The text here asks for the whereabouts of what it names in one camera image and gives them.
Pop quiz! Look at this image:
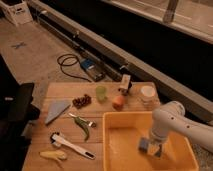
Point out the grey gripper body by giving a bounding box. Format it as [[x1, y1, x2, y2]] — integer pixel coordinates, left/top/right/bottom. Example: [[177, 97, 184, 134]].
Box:
[[146, 138, 164, 157]]

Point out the blue grey electronic box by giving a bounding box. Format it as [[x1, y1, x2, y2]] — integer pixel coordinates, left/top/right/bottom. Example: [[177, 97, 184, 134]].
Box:
[[80, 59, 105, 82]]

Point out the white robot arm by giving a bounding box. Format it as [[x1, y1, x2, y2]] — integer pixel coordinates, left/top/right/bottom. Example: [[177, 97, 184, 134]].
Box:
[[139, 101, 213, 157]]

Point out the black chair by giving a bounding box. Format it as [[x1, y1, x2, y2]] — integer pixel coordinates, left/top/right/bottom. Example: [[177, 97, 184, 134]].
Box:
[[0, 82, 41, 171]]

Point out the green chili pepper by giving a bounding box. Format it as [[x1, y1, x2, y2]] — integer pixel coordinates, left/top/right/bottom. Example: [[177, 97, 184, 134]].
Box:
[[69, 113, 97, 141]]

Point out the black cable loop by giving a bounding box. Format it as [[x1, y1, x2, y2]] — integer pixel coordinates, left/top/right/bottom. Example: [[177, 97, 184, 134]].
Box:
[[56, 53, 93, 83]]

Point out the white storage box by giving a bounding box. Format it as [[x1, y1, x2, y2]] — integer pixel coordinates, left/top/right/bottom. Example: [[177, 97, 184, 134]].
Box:
[[0, 0, 33, 27]]

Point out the yellow banana toy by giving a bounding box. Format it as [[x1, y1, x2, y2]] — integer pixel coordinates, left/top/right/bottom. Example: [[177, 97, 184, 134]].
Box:
[[39, 150, 67, 162]]

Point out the green plastic cup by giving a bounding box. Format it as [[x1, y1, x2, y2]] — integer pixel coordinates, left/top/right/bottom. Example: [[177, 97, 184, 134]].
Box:
[[96, 86, 107, 102]]

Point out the yellow plastic tray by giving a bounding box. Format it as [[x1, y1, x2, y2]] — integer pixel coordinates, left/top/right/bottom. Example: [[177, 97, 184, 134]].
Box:
[[103, 111, 199, 171]]

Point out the blue sponge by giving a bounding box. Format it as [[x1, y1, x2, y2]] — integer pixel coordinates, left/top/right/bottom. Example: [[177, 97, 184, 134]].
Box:
[[138, 138, 149, 153]]

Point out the white handled brush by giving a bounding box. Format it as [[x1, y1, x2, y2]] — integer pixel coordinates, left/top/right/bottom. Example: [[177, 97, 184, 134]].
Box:
[[50, 132, 95, 160]]

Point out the wooden board table top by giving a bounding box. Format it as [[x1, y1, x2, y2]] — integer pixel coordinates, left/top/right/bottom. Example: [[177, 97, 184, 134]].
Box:
[[21, 81, 162, 171]]

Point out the orange round fruit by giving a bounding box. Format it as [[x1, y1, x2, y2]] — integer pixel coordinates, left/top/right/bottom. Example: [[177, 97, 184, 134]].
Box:
[[112, 95, 125, 110]]

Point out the grey folded cloth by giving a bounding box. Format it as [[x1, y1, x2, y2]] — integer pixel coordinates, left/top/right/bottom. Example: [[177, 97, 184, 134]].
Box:
[[45, 100, 70, 125]]

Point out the metal floor rail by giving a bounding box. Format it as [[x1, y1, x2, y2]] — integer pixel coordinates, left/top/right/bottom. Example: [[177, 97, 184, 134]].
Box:
[[27, 0, 213, 125]]

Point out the bunch of dark grapes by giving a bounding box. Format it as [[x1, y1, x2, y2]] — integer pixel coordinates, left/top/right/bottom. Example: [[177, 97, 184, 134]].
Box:
[[72, 94, 92, 109]]

